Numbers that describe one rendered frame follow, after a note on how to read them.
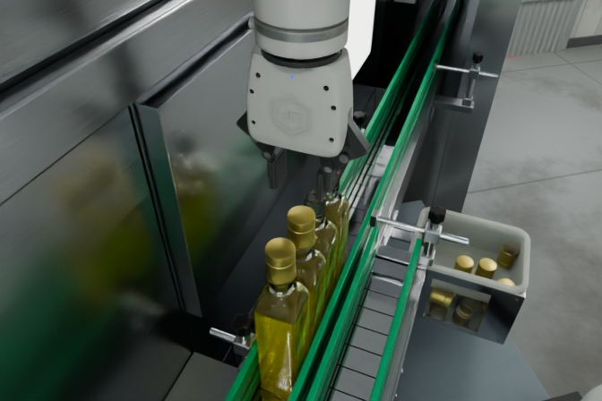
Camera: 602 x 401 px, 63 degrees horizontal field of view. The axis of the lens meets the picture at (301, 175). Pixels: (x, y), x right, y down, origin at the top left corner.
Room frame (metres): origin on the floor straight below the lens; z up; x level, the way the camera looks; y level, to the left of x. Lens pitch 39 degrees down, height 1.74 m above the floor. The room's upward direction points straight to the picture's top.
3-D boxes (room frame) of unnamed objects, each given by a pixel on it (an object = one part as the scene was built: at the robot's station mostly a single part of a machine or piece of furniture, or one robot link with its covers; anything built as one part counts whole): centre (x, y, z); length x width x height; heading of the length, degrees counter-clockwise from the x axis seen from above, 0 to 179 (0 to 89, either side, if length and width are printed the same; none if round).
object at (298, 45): (0.43, 0.00, 1.56); 0.09 x 0.08 x 0.03; 69
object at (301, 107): (0.42, 0.00, 1.50); 0.10 x 0.07 x 0.11; 69
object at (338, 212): (0.53, -0.04, 1.16); 0.06 x 0.06 x 0.21; 68
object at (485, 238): (0.67, -0.34, 0.97); 0.22 x 0.17 x 0.09; 68
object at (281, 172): (0.44, 0.04, 1.41); 0.03 x 0.03 x 0.07; 69
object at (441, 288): (0.68, -0.31, 0.92); 0.27 x 0.17 x 0.15; 68
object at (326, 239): (0.48, -0.02, 1.16); 0.06 x 0.06 x 0.21; 68
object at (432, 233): (0.60, -0.21, 1.12); 0.17 x 0.03 x 0.12; 68
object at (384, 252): (0.61, -0.19, 1.02); 0.09 x 0.04 x 0.07; 68
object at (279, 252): (0.37, 0.02, 1.31); 0.04 x 0.04 x 0.04
